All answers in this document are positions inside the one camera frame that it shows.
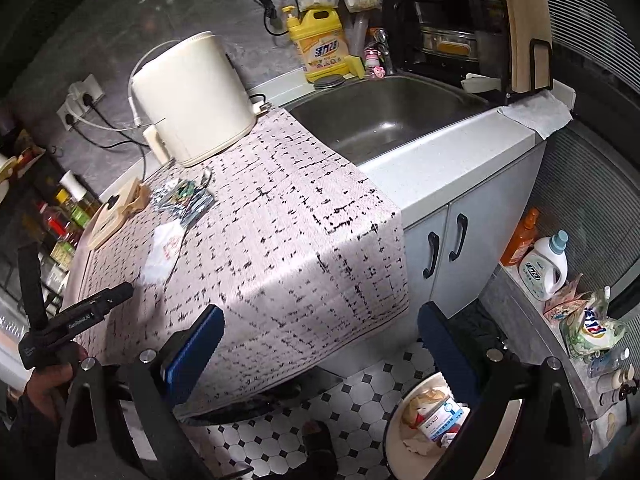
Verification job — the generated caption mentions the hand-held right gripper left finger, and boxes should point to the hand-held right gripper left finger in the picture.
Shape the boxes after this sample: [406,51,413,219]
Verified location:
[56,304,226,480]

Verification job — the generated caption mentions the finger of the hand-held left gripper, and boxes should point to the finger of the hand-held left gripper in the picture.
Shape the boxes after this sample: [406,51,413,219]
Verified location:
[92,282,135,314]
[17,242,49,333]

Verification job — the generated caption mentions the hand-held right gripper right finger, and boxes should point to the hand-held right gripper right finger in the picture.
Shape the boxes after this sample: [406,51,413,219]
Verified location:
[417,301,601,480]

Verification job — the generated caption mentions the white round waste bin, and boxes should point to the white round waste bin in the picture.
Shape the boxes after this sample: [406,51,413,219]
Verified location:
[382,372,526,480]

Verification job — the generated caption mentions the brown paper scrap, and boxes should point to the brown paper scrap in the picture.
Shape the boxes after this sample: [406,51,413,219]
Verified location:
[402,390,448,428]

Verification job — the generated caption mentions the white paper bag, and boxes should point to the white paper bag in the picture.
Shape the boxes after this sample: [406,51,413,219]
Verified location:
[141,222,187,285]

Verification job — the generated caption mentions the white blue carton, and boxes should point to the white blue carton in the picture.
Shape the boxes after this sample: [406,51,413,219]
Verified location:
[417,395,471,443]

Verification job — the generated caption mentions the brown paper bag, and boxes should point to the brown paper bag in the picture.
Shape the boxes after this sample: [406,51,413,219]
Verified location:
[122,182,151,218]

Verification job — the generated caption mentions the silver foil wrapper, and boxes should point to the silver foil wrapper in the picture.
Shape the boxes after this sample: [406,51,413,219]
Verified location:
[152,180,216,226]

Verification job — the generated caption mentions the person's left forearm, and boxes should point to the person's left forearm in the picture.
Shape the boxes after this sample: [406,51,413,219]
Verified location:
[0,395,66,480]

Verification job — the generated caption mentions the person's left hand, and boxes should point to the person's left hand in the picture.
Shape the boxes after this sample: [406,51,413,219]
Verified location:
[26,345,91,423]

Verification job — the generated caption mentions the red capped sauce bottle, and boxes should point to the red capped sauce bottle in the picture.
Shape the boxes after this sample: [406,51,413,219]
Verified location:
[37,201,81,241]

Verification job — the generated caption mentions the wooden board with black knob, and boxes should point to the wooden board with black knob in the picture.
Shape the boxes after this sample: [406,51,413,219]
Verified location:
[87,177,151,250]

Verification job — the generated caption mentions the yellow capped sauce bottle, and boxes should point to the yellow capped sauce bottle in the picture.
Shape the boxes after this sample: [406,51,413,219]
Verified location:
[54,189,91,226]

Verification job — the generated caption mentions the white capped oil bottle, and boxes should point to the white capped oil bottle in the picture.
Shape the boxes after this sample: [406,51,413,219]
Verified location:
[59,170,101,211]

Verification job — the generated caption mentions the white laundry detergent bottle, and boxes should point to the white laundry detergent bottle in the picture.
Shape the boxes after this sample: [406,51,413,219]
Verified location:
[517,230,570,302]

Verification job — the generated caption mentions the pink snack bag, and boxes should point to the pink snack bag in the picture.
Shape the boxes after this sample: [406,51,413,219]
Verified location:
[544,275,586,321]

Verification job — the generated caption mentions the orange cleaner bottle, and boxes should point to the orange cleaner bottle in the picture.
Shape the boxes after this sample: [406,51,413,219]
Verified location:
[500,207,541,267]

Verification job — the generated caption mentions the green white refill pouch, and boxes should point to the green white refill pouch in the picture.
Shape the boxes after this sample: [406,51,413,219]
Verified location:
[560,287,628,358]

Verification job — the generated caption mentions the white black patterned tablecloth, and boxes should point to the white black patterned tablecloth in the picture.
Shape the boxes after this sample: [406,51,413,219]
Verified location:
[60,107,411,418]

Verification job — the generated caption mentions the black slipper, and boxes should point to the black slipper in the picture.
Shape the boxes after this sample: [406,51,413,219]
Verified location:
[300,420,341,480]

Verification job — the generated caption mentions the grey sink cabinet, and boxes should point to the grey sink cabinet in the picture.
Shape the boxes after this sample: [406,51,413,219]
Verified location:
[400,140,548,318]

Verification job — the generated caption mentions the cream air fryer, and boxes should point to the cream air fryer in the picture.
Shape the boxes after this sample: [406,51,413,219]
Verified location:
[130,31,258,168]

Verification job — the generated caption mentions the steel sink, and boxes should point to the steel sink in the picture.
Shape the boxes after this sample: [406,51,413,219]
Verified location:
[285,72,493,166]

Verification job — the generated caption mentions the white cloth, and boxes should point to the white cloth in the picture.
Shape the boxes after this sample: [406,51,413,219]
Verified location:
[500,91,573,138]

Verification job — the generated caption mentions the white drain spout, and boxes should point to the white drain spout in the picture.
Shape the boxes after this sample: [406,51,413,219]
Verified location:
[461,72,501,93]

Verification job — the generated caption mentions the small pink bottle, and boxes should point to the small pink bottle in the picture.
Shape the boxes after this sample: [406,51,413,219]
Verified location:
[364,45,386,78]

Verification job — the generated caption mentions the steel food container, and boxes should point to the steel food container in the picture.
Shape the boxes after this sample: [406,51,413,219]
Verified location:
[420,27,476,58]

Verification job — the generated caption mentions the steel faucet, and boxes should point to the steel faucet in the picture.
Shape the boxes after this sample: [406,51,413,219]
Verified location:
[372,29,393,73]

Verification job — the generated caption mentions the yellow dish soap bottle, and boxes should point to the yellow dish soap bottle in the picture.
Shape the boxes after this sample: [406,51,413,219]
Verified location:
[281,4,366,85]

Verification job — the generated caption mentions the beige cutting board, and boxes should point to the beige cutting board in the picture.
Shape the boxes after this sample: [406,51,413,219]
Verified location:
[495,0,553,93]

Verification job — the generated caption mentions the black dish rack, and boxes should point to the black dish rack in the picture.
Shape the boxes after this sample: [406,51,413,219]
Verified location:
[382,0,553,103]

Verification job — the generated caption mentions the black cabinet handle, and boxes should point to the black cabinet handle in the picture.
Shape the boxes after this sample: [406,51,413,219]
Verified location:
[422,232,441,280]
[449,214,469,261]

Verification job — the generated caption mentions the white wall socket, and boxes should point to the white wall socket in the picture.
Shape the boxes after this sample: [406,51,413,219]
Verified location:
[67,74,106,106]
[56,100,83,128]

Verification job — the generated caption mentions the white power cable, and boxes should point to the white power cable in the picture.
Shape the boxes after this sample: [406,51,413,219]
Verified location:
[75,37,181,133]

